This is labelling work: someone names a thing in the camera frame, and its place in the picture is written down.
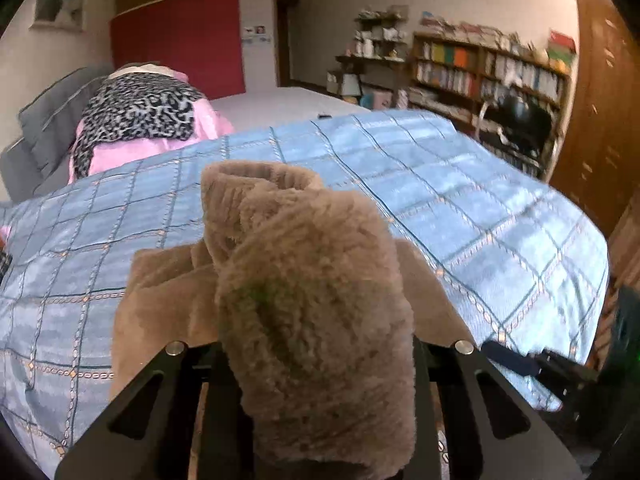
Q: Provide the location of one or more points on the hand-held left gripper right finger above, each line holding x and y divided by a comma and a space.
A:
430, 410

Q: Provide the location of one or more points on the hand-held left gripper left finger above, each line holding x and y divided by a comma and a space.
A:
215, 410

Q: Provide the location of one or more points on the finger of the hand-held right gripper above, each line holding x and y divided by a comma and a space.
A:
510, 357

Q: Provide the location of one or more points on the brown fleece pants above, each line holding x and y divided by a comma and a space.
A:
310, 310

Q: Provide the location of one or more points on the blue checked blanket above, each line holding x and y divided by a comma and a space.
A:
450, 185

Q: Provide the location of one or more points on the black metal chair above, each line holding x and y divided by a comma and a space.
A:
525, 120

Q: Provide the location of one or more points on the brown wooden wardrobe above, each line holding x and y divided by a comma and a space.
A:
600, 110

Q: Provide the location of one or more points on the pink bin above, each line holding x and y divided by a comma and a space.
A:
382, 100

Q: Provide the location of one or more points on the wooden bookshelf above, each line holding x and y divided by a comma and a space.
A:
450, 75

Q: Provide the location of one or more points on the leopard print blanket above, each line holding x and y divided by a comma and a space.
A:
145, 110

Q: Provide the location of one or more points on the stack of colourful boxes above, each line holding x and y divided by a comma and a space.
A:
562, 52

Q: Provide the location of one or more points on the white lamp shade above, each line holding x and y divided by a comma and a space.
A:
351, 85

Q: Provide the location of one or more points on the row of stacked books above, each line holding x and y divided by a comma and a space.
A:
465, 30

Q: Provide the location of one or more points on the grey padded headboard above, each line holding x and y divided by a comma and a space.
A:
45, 125

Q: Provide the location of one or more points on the white wardrobe door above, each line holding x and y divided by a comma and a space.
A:
257, 65

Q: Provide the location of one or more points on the wooden desk organiser shelf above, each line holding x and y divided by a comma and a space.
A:
380, 35

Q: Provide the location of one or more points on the white folded cloth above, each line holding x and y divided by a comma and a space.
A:
145, 67

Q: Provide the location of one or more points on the dark wooden door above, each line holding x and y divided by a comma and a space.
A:
287, 35

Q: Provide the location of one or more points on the wall shelf with knick-knacks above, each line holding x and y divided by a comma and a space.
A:
370, 62

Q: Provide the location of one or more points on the red wall panel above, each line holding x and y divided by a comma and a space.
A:
200, 45

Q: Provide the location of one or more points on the framed wall picture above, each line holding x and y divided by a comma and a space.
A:
57, 2

